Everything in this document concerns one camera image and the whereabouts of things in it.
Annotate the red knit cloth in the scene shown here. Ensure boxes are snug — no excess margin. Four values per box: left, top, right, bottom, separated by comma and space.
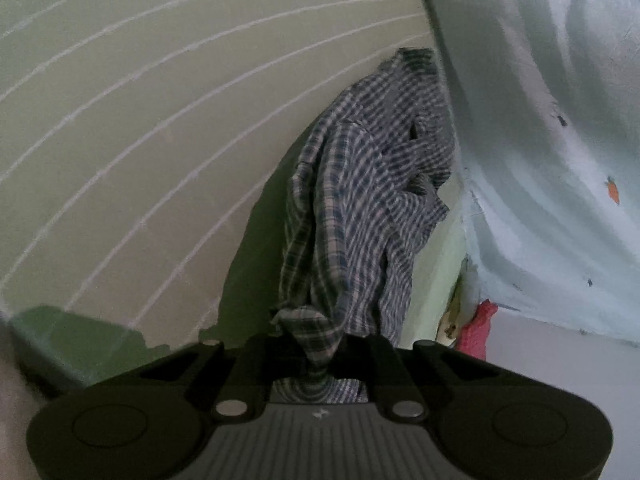
459, 299, 499, 361

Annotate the green grid mat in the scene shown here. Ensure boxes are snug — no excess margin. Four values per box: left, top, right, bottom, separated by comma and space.
0, 0, 474, 357

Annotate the yellowish soft object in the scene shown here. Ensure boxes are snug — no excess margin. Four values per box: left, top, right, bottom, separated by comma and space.
436, 255, 471, 349

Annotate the green cloth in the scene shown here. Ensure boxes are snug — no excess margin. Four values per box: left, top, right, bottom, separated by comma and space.
9, 305, 174, 397

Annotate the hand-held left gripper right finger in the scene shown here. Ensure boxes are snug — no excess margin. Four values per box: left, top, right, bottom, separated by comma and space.
344, 334, 502, 424

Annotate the light blue printed blanket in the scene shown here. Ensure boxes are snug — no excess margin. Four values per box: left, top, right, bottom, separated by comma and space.
407, 0, 640, 347

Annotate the blue checked shirt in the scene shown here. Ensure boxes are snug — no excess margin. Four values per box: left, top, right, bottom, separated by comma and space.
270, 47, 459, 406

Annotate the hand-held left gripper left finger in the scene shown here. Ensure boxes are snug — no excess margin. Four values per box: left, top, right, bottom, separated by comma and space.
141, 334, 308, 424

